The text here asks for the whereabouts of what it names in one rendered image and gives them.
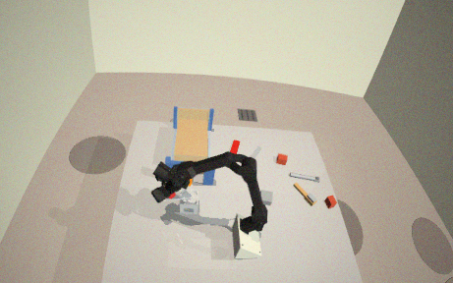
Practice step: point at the small reddish-brown block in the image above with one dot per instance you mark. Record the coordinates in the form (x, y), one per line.
(282, 159)
(330, 201)

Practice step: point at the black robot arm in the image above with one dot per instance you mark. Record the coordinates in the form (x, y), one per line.
(181, 173)

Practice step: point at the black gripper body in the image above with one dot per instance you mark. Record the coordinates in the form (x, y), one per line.
(161, 195)

